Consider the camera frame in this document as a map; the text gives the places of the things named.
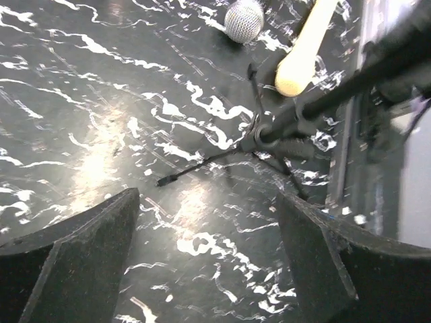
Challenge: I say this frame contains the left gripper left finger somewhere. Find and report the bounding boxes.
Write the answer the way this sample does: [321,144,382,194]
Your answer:
[1,188,139,323]

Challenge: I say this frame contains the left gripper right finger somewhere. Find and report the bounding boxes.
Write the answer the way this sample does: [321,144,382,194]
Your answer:
[276,192,430,322]

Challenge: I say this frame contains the shock mount tripod stand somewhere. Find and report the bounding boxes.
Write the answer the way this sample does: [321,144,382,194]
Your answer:
[156,22,430,187]

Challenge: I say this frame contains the cream microphone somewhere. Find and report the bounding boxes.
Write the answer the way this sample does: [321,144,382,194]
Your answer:
[275,0,337,97]

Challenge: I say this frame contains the black silver-grille microphone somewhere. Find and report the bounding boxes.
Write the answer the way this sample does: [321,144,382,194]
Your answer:
[224,1,264,44]

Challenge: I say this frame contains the black marble pattern mat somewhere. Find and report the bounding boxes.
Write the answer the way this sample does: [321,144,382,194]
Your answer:
[0,0,371,323]

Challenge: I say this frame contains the aluminium frame rail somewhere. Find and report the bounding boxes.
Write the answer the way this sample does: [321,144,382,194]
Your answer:
[326,0,431,243]

